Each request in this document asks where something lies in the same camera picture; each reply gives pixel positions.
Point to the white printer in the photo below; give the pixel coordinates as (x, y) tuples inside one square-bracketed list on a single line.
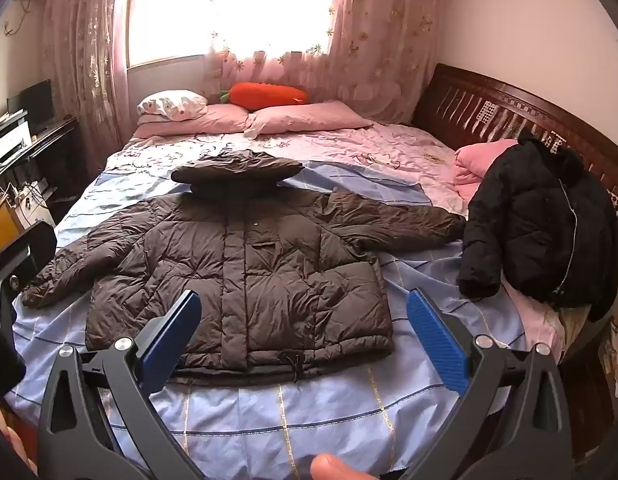
[(9, 145)]

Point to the dark desk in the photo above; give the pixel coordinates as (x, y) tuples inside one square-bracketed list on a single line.
[(54, 150)]

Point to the brown puffer jacket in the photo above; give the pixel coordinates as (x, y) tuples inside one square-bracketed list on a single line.
[(249, 265)]

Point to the pink pillow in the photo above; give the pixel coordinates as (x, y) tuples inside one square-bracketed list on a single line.
[(209, 120), (309, 117)]

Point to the person's right hand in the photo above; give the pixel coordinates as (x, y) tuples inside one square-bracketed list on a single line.
[(334, 466)]

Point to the pink floral curtain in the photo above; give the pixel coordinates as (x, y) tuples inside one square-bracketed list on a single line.
[(379, 50), (84, 60)]

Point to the dark wooden headboard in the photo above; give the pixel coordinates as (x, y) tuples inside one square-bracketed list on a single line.
[(489, 110)]

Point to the orange carrot plush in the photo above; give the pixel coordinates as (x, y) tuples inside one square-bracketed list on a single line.
[(269, 96)]

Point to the pink printed bedsheet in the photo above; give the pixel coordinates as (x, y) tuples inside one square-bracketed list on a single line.
[(389, 150)]

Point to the blue checked bedsheet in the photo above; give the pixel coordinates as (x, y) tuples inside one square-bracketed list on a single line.
[(269, 420)]

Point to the window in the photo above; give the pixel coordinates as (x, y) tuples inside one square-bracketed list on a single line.
[(229, 10)]

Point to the pink folded quilt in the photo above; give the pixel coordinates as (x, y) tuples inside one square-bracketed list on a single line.
[(481, 162)]

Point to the yellow box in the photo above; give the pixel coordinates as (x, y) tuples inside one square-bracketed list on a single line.
[(3, 222)]

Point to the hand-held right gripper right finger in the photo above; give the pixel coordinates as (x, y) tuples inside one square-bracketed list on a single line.
[(436, 341)]

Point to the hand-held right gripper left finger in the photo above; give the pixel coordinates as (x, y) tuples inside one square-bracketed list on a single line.
[(173, 336)]

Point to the black monitor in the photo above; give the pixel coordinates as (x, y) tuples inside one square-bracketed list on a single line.
[(38, 105)]

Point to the printed paper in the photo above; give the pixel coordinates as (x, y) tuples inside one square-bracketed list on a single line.
[(616, 355)]

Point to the white floral pillow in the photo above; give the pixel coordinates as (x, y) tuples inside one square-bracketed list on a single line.
[(171, 104)]

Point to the black puffer jacket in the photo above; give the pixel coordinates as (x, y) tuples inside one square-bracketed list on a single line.
[(539, 230)]

